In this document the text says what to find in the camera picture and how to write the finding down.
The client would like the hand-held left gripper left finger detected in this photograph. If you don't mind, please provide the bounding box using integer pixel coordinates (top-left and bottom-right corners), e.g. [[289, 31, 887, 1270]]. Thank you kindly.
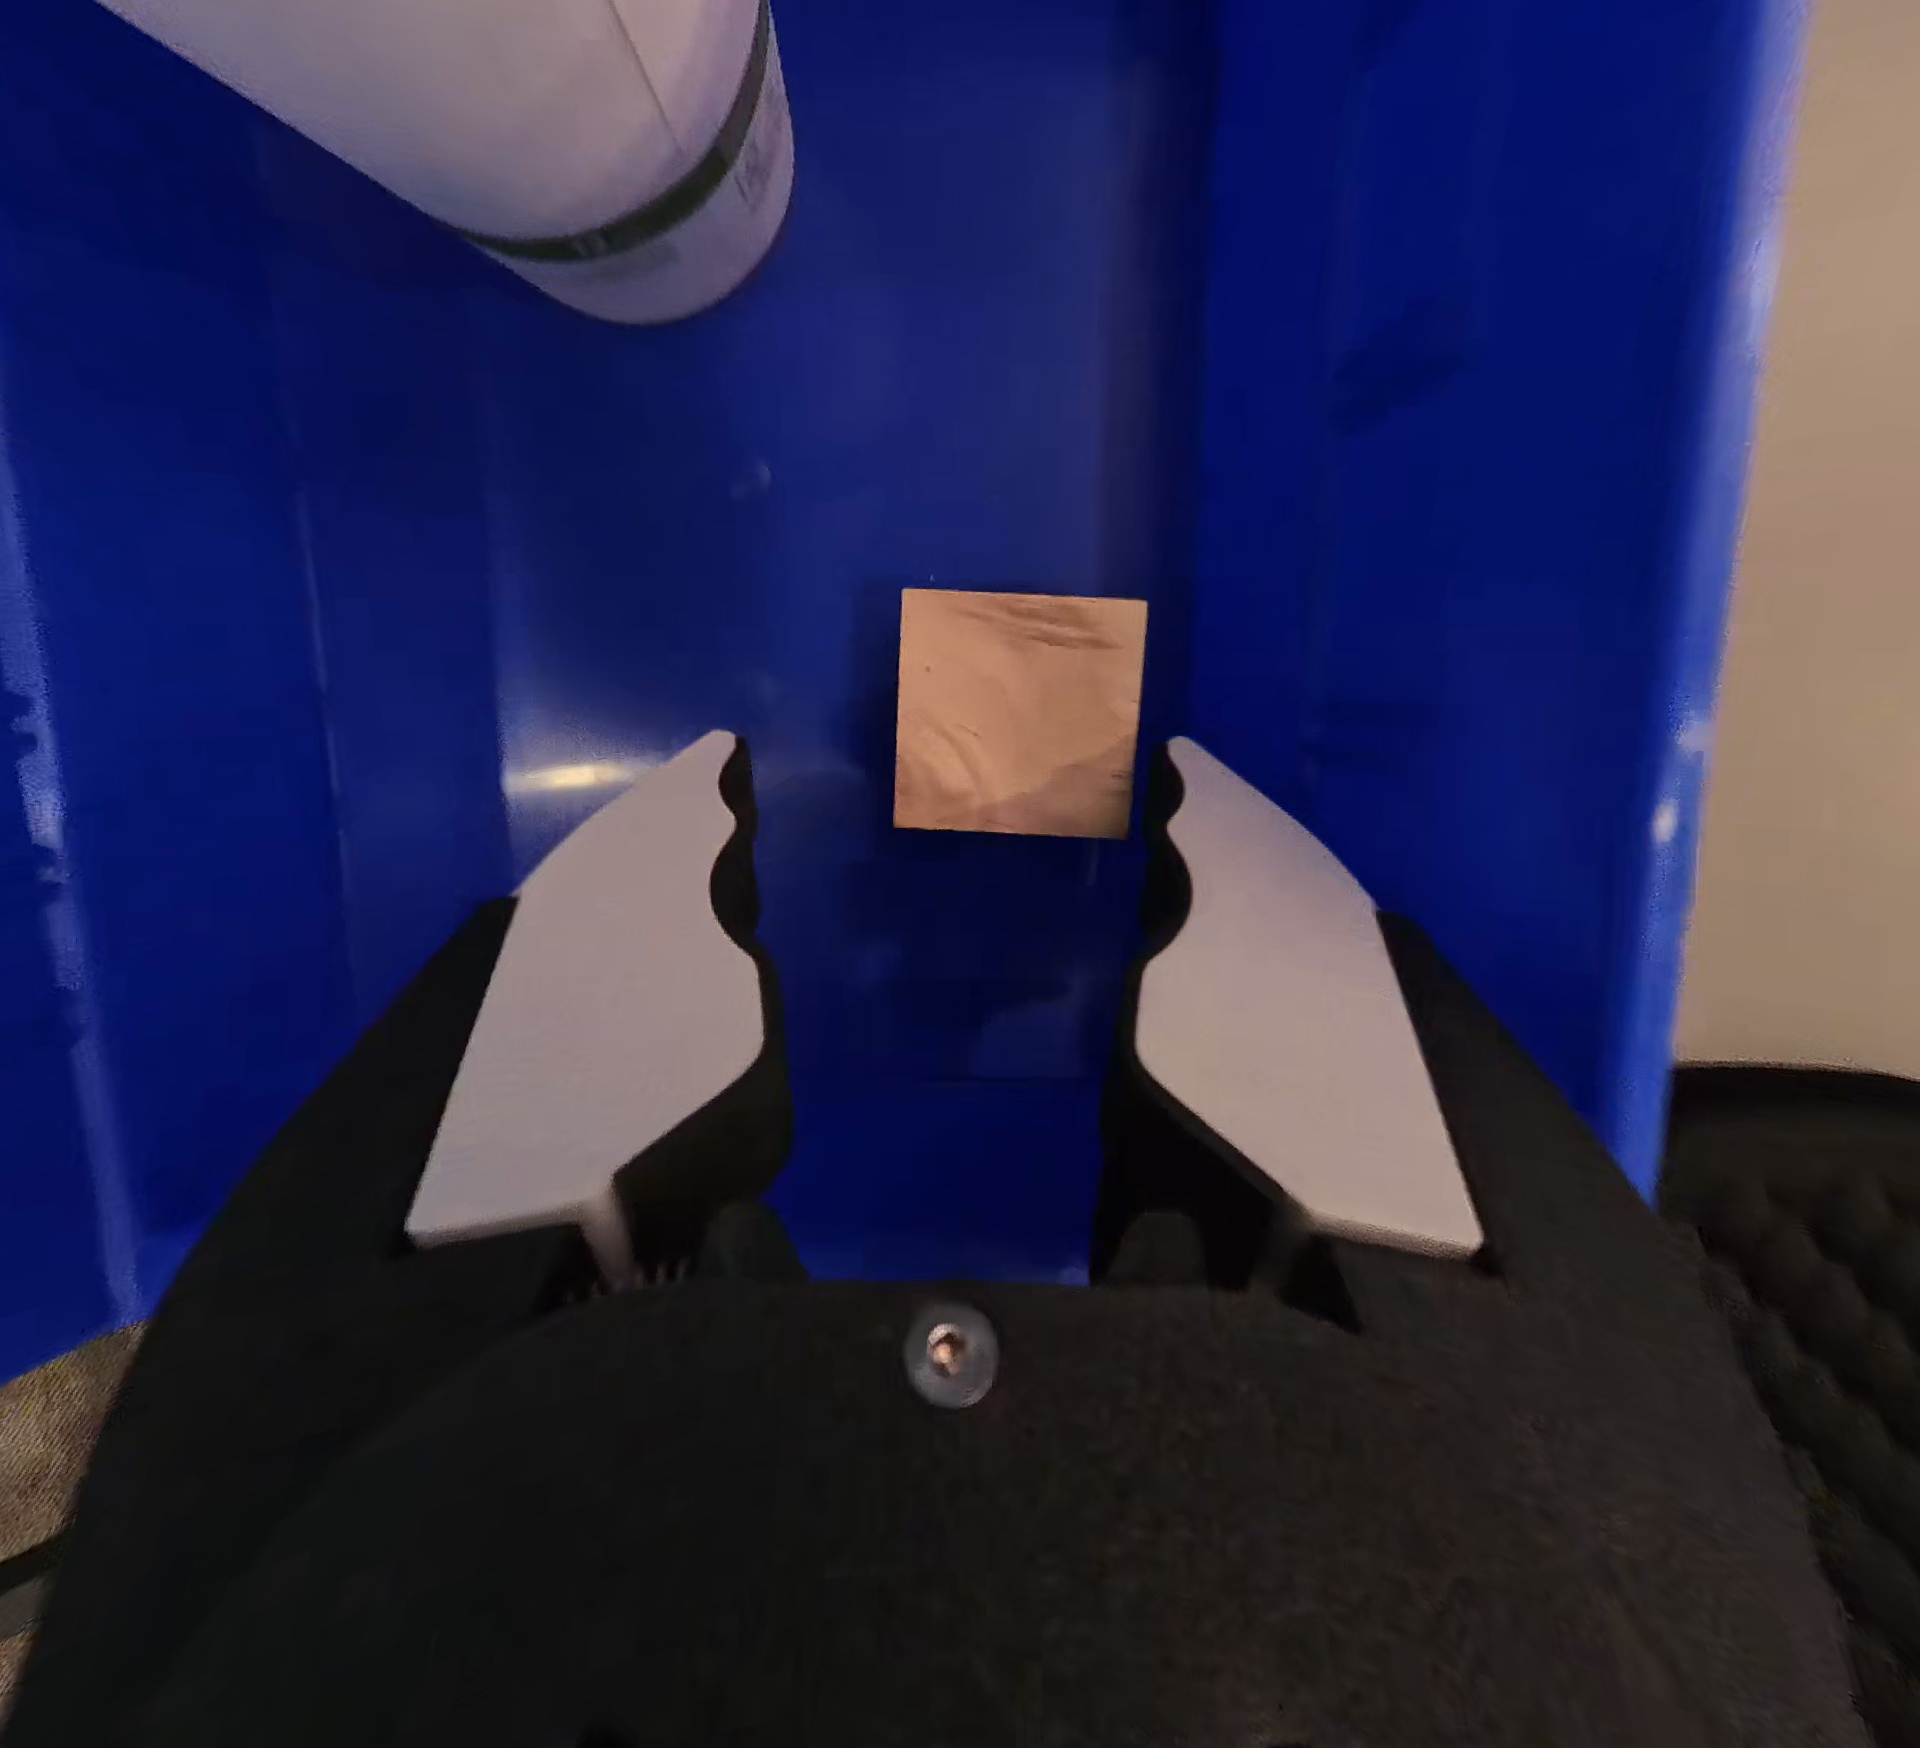
[[402, 729, 793, 1301]]

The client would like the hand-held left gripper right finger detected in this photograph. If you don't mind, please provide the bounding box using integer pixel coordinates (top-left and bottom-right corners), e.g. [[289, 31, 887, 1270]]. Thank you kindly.
[[1105, 735, 1491, 1301]]

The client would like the blue plastic bin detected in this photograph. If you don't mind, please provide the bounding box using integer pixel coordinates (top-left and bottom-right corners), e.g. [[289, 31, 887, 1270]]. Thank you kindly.
[[0, 0, 1839, 1381]]

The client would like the black wrist rest pad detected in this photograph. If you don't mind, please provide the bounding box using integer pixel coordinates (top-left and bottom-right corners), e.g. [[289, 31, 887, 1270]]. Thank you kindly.
[[1655, 1060, 1920, 1748]]

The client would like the white paper cup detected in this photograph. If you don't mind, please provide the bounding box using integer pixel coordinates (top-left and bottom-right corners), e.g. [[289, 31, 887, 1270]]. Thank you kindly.
[[0, 0, 797, 328]]

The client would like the wooden cube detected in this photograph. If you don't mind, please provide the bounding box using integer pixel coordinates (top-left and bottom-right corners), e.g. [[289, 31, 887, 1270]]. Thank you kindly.
[[892, 588, 1150, 842]]

